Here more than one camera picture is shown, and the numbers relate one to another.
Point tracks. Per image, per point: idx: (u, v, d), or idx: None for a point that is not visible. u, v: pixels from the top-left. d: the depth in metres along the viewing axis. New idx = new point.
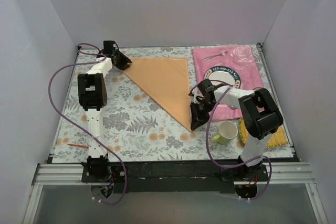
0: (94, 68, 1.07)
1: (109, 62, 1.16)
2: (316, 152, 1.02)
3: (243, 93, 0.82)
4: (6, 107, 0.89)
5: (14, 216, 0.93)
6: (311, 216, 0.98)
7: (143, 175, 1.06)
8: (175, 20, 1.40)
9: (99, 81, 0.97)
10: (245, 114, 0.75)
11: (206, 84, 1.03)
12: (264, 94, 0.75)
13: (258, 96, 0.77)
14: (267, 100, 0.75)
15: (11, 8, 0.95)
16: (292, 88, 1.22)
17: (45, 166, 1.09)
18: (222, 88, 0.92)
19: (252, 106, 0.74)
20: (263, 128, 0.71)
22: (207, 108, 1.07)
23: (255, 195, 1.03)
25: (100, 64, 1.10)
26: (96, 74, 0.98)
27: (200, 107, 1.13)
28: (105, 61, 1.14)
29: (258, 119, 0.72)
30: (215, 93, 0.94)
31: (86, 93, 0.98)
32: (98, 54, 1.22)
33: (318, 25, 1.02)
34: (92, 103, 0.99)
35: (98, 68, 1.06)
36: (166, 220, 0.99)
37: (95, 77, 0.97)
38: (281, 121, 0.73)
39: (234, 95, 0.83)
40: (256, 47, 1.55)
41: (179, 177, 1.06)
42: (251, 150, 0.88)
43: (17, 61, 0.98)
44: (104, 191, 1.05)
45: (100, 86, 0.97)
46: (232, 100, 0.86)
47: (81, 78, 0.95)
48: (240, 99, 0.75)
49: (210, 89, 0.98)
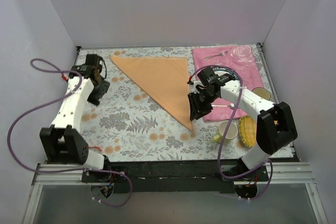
0: (64, 111, 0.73)
1: (85, 87, 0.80)
2: (317, 152, 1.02)
3: (260, 103, 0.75)
4: (6, 107, 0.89)
5: (14, 216, 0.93)
6: (311, 216, 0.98)
7: (143, 175, 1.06)
8: (175, 20, 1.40)
9: (70, 141, 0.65)
10: (260, 130, 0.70)
11: (208, 73, 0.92)
12: (285, 109, 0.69)
13: (276, 109, 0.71)
14: (286, 117, 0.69)
15: (11, 8, 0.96)
16: (292, 88, 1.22)
17: (45, 166, 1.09)
18: (233, 88, 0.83)
19: (271, 125, 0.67)
20: (276, 145, 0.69)
22: (209, 99, 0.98)
23: (255, 195, 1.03)
25: (72, 98, 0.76)
26: (66, 130, 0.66)
27: (200, 98, 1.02)
28: (79, 91, 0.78)
29: (274, 139, 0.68)
30: (223, 89, 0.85)
31: (55, 149, 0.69)
32: (73, 72, 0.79)
33: (318, 25, 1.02)
34: (65, 160, 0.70)
35: (69, 112, 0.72)
36: (166, 220, 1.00)
37: (65, 135, 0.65)
38: (295, 137, 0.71)
39: (251, 105, 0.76)
40: (256, 47, 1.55)
41: (179, 177, 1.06)
42: (255, 157, 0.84)
43: (17, 62, 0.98)
44: (104, 191, 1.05)
45: (72, 144, 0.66)
46: (247, 108, 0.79)
47: (44, 134, 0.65)
48: (259, 116, 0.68)
49: (214, 82, 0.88)
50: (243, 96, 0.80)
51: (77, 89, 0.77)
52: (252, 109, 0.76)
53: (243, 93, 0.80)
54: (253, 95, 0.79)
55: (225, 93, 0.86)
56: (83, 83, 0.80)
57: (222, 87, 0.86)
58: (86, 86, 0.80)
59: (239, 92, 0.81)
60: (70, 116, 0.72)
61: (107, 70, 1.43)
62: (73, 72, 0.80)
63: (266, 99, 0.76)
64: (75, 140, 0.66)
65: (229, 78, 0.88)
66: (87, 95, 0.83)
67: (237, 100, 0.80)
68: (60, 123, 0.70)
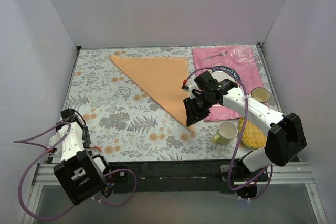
0: (66, 147, 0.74)
1: (75, 126, 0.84)
2: (317, 152, 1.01)
3: (269, 114, 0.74)
4: (6, 108, 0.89)
5: (14, 217, 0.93)
6: (311, 215, 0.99)
7: (143, 175, 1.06)
8: (175, 20, 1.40)
9: (85, 163, 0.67)
10: (271, 144, 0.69)
11: (206, 77, 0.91)
12: (295, 120, 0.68)
13: (285, 120, 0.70)
14: (296, 128, 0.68)
15: (11, 8, 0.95)
16: (292, 88, 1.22)
17: (45, 166, 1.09)
18: (237, 98, 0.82)
19: (282, 138, 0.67)
20: (287, 156, 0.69)
22: (207, 105, 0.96)
23: (255, 195, 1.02)
25: (69, 137, 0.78)
26: (79, 156, 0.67)
27: (198, 104, 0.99)
28: (72, 130, 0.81)
29: (285, 152, 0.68)
30: (227, 99, 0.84)
31: (75, 183, 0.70)
32: (59, 124, 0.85)
33: (318, 25, 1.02)
34: (89, 188, 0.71)
35: (73, 145, 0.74)
36: (166, 220, 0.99)
37: (79, 160, 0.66)
38: (304, 146, 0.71)
39: (259, 117, 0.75)
40: (256, 47, 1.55)
41: (179, 177, 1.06)
42: (257, 160, 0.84)
43: (17, 61, 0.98)
44: (103, 191, 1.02)
45: (88, 165, 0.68)
46: (254, 120, 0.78)
47: (58, 171, 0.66)
48: (270, 130, 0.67)
49: (215, 89, 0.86)
50: (249, 106, 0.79)
51: (70, 129, 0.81)
52: (261, 121, 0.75)
53: (249, 103, 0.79)
54: (259, 105, 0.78)
55: (228, 102, 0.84)
56: (72, 124, 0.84)
57: (225, 96, 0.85)
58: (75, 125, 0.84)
59: (244, 102, 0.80)
60: (75, 147, 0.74)
61: (107, 70, 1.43)
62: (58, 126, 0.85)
63: (273, 110, 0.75)
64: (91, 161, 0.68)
65: (230, 85, 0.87)
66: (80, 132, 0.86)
67: (244, 112, 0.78)
68: (69, 155, 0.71)
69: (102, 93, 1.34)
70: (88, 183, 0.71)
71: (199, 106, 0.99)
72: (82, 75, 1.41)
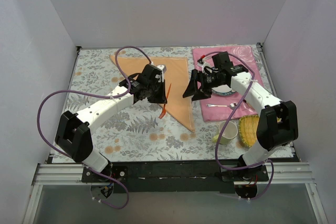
0: (94, 110, 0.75)
1: (125, 100, 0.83)
2: (317, 152, 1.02)
3: (267, 98, 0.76)
4: (6, 107, 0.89)
5: (14, 217, 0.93)
6: (311, 216, 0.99)
7: (143, 175, 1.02)
8: (175, 20, 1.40)
9: (78, 137, 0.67)
10: (261, 125, 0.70)
11: (223, 58, 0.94)
12: (290, 108, 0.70)
13: (282, 107, 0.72)
14: (290, 116, 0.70)
15: (11, 8, 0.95)
16: (292, 88, 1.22)
17: (45, 166, 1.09)
18: (243, 81, 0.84)
19: (273, 120, 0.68)
20: (276, 142, 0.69)
22: (214, 83, 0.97)
23: (255, 195, 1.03)
25: (106, 103, 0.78)
26: (82, 125, 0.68)
27: (207, 79, 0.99)
28: (118, 99, 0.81)
29: (273, 135, 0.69)
30: (234, 80, 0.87)
31: (65, 134, 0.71)
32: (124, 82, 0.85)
33: (318, 26, 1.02)
34: (66, 149, 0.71)
35: (95, 113, 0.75)
36: (166, 221, 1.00)
37: (79, 129, 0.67)
38: (295, 137, 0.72)
39: (258, 98, 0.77)
40: (256, 47, 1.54)
41: (179, 177, 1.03)
42: (255, 157, 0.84)
43: (17, 61, 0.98)
44: (104, 191, 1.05)
45: (78, 140, 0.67)
46: (253, 102, 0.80)
47: (64, 115, 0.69)
48: (262, 110, 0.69)
49: (226, 71, 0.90)
50: (251, 89, 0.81)
51: (116, 97, 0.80)
52: (258, 103, 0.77)
53: (253, 86, 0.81)
54: (262, 89, 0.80)
55: (235, 84, 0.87)
56: (127, 95, 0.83)
57: (232, 77, 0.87)
58: (127, 99, 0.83)
59: (249, 84, 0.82)
60: (94, 115, 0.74)
61: (107, 70, 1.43)
62: (128, 91, 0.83)
63: (273, 96, 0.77)
64: (83, 140, 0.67)
65: (242, 70, 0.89)
66: (123, 107, 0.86)
67: (245, 93, 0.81)
68: (81, 114, 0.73)
69: (102, 93, 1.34)
70: (69, 146, 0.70)
71: (207, 81, 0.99)
72: (82, 75, 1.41)
